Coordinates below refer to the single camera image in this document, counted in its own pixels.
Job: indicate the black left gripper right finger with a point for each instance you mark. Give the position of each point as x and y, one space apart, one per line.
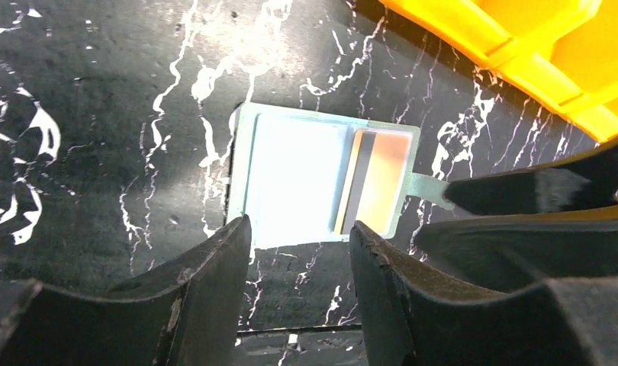
413 314

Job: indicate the orange three-compartment bin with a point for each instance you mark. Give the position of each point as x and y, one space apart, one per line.
564 54

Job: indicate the green card holder wallet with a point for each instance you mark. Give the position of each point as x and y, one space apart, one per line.
288 167

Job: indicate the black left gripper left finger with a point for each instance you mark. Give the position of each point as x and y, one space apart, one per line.
183 312

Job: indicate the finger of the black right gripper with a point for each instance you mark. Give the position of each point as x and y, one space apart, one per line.
507 253
581 184

